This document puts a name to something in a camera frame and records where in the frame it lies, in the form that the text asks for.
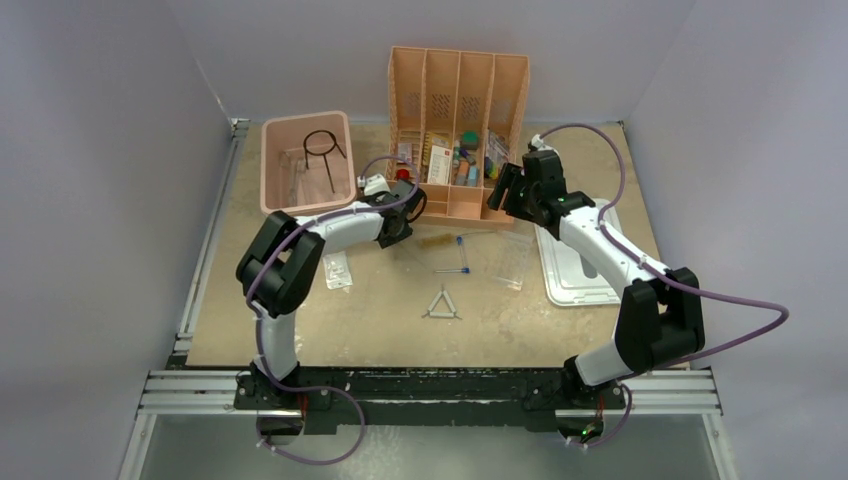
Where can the pink plastic bin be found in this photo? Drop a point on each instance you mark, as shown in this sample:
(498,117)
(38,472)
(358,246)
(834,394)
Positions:
(315,196)

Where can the pink file organizer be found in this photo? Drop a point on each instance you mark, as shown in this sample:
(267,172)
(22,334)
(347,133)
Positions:
(437,94)

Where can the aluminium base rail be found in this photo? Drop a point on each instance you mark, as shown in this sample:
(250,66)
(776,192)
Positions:
(536,399)

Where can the clear test tube rack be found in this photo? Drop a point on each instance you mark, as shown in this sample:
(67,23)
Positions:
(509,265)

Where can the white plastic lid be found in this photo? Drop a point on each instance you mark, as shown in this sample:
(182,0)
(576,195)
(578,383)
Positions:
(569,280)

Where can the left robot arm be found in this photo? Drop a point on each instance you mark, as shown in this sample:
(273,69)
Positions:
(278,269)

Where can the blue-capped test tube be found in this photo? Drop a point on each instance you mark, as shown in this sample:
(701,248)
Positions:
(462,250)
(460,270)

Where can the white plastic packet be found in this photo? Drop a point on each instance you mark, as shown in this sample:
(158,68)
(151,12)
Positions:
(337,271)

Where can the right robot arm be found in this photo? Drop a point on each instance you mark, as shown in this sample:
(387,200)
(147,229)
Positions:
(660,320)

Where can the small glass beaker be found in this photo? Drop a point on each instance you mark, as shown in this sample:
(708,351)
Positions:
(293,162)

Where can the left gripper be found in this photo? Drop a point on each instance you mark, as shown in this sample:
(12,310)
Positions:
(388,242)

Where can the marker pen pack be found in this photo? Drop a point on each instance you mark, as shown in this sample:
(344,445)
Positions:
(496,154)

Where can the black tripod ring stand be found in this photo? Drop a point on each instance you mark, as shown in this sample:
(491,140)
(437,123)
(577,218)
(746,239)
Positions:
(335,146)

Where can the metal crucible tongs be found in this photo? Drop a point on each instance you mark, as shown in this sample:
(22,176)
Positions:
(291,187)

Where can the clay pipe triangle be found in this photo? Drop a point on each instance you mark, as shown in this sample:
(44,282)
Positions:
(442,306)

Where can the white paper box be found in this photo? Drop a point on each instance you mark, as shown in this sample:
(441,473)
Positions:
(440,165)

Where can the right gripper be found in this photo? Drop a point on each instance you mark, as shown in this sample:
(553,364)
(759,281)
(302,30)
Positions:
(517,178)

